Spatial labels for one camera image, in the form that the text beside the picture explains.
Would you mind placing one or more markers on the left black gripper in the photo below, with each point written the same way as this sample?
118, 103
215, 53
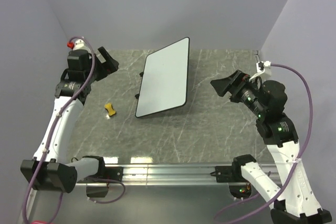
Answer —
108, 67

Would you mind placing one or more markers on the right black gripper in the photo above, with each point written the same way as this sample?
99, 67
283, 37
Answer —
241, 79

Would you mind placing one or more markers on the yellow whiteboard eraser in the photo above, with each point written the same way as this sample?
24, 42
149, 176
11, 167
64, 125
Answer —
109, 109

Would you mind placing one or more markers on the white whiteboard black frame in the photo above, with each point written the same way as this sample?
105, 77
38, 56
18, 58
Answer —
164, 79

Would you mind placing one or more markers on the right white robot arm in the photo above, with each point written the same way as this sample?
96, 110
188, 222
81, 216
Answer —
294, 201

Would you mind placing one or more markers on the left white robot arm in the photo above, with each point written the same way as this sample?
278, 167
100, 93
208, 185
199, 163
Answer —
48, 170

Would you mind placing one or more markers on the red object at edge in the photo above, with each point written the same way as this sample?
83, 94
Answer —
39, 222

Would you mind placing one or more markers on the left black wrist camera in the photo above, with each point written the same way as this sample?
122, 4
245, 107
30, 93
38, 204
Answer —
78, 64

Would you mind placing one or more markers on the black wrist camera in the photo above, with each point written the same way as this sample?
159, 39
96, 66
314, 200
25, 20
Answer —
275, 97
78, 64

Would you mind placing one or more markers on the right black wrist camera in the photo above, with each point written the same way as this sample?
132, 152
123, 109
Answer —
275, 97

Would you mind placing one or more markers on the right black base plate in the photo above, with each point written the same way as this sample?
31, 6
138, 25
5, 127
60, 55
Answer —
224, 174

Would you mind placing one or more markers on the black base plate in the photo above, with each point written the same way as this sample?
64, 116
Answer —
110, 173
224, 174

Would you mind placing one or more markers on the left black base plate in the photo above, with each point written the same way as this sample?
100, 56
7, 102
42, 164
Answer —
110, 173

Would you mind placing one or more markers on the aluminium mounting rail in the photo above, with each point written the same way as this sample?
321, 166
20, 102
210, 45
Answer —
181, 174

